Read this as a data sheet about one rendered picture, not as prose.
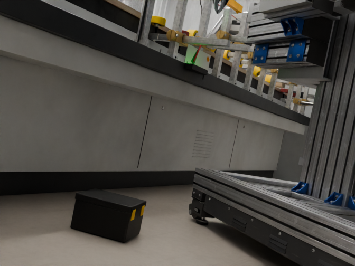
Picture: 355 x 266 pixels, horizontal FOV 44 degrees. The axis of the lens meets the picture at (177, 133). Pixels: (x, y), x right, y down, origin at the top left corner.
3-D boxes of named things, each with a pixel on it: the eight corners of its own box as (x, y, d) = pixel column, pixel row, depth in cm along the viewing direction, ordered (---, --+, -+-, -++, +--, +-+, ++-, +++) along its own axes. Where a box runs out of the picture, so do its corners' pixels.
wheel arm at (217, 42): (229, 49, 203) (231, 40, 203) (226, 47, 200) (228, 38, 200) (152, 41, 224) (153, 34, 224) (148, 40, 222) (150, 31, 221)
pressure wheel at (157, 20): (159, 41, 227) (164, 20, 227) (164, 40, 219) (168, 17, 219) (145, 38, 225) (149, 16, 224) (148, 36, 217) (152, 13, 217)
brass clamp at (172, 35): (188, 47, 217) (190, 37, 217) (175, 40, 206) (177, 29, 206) (178, 46, 220) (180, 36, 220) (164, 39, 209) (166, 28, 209)
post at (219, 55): (216, 90, 255) (232, 9, 254) (214, 89, 252) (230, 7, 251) (211, 89, 257) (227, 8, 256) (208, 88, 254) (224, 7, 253)
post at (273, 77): (271, 106, 342) (283, 46, 341) (269, 106, 339) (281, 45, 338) (266, 106, 344) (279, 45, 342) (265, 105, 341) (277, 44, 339)
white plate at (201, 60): (207, 73, 240) (211, 55, 240) (185, 63, 218) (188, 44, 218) (206, 73, 241) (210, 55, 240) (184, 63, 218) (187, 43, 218)
